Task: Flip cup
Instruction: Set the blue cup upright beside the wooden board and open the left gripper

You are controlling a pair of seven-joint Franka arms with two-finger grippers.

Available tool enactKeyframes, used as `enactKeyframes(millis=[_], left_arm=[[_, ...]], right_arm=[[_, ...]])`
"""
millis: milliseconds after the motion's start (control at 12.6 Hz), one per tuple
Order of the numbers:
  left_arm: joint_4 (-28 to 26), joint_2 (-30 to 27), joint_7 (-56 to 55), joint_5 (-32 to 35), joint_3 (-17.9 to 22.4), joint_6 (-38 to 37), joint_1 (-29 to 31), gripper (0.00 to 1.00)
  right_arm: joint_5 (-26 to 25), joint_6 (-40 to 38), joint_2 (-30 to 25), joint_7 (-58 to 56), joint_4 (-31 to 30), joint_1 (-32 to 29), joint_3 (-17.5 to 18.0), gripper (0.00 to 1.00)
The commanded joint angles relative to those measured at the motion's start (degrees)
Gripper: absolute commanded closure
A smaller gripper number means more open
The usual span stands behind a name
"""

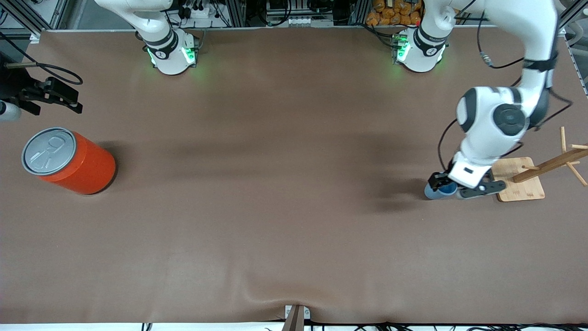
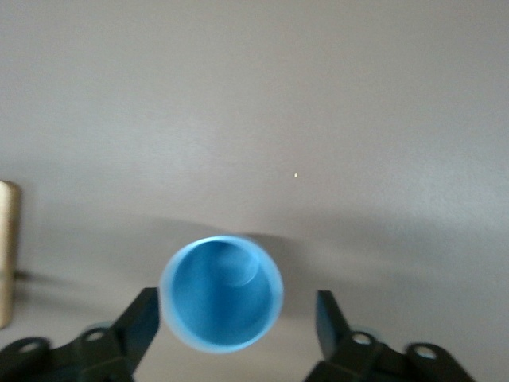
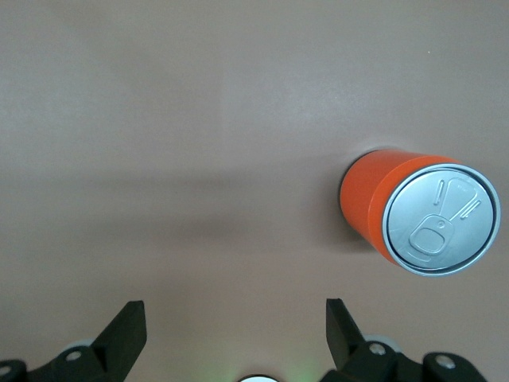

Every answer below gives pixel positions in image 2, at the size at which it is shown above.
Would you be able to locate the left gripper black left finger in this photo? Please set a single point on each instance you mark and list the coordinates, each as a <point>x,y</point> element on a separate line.
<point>119,354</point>

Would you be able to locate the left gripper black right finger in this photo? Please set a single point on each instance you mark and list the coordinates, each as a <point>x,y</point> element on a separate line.
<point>358,358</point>

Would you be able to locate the light blue cup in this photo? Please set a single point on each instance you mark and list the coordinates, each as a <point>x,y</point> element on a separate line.
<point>222,310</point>

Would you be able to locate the wooden mug rack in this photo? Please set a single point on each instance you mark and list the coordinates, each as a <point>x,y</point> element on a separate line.
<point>8,254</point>

